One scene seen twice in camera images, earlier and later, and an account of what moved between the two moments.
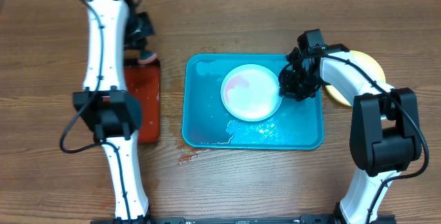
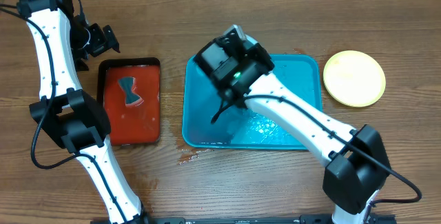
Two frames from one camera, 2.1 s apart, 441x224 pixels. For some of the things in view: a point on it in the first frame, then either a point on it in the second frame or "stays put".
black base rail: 387,218 stays put
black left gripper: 149,32 to 101,42
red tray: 144,80 stays put
